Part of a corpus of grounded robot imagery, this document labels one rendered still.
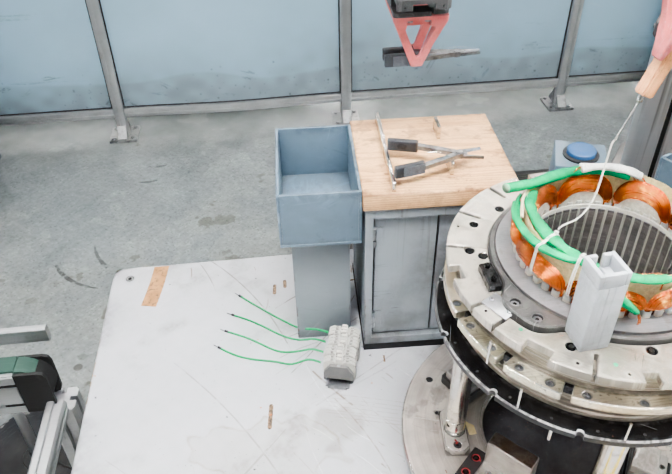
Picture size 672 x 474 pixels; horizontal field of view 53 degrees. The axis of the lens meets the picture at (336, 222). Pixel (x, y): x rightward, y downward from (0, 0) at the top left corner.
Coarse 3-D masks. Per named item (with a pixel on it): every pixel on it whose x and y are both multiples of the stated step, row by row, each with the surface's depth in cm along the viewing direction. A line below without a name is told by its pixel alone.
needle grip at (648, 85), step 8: (656, 64) 56; (664, 64) 56; (648, 72) 57; (656, 72) 56; (664, 72) 56; (640, 80) 57; (648, 80) 57; (656, 80) 56; (640, 88) 57; (648, 88) 57; (656, 88) 57; (648, 96) 57
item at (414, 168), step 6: (414, 162) 84; (420, 162) 84; (396, 168) 83; (402, 168) 84; (408, 168) 84; (414, 168) 84; (420, 168) 84; (396, 174) 84; (402, 174) 84; (408, 174) 84; (414, 174) 85
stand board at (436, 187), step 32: (352, 128) 97; (384, 128) 97; (416, 128) 97; (448, 128) 97; (480, 128) 96; (384, 160) 90; (416, 160) 90; (480, 160) 90; (384, 192) 85; (416, 192) 84; (448, 192) 85
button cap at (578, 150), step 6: (570, 144) 97; (576, 144) 96; (582, 144) 96; (588, 144) 96; (570, 150) 95; (576, 150) 95; (582, 150) 95; (588, 150) 95; (594, 150) 95; (570, 156) 95; (576, 156) 95; (582, 156) 94; (588, 156) 94; (594, 156) 95
